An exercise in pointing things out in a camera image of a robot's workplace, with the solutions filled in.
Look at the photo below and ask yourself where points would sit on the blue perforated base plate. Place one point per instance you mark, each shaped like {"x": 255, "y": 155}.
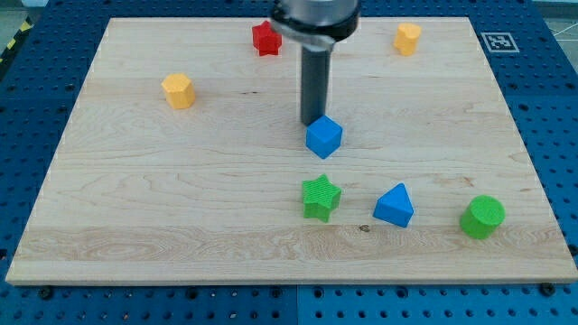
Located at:
{"x": 47, "y": 70}

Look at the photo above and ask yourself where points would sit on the wooden board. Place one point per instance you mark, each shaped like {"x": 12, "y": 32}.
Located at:
{"x": 139, "y": 193}

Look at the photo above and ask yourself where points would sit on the red star block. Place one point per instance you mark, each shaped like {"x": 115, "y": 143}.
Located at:
{"x": 265, "y": 40}

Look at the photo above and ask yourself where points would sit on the green star block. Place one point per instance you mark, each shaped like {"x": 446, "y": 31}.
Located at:
{"x": 320, "y": 198}

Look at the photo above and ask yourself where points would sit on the yellow hexagon block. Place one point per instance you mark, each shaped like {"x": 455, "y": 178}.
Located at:
{"x": 179, "y": 91}

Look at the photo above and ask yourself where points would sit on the fiducial marker tag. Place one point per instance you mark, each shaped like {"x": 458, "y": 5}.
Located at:
{"x": 499, "y": 42}

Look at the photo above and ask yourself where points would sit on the blue triangular prism block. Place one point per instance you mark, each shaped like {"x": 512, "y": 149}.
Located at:
{"x": 395, "y": 206}

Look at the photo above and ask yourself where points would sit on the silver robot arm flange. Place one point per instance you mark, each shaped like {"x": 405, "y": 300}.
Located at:
{"x": 316, "y": 24}

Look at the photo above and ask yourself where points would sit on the yellow heart block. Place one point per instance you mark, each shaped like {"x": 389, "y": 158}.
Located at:
{"x": 407, "y": 37}

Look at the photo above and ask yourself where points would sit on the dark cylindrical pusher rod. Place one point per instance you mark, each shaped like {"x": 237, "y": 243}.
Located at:
{"x": 315, "y": 72}

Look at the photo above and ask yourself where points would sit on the green cylinder block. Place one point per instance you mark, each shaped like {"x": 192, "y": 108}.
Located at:
{"x": 482, "y": 217}

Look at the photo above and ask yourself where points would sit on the blue cube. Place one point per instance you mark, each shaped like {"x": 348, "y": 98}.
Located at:
{"x": 323, "y": 137}

